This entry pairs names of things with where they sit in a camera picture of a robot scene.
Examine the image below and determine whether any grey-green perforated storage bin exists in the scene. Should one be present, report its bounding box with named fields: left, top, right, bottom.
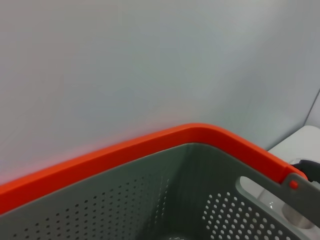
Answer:
left=0, top=142, right=320, bottom=240

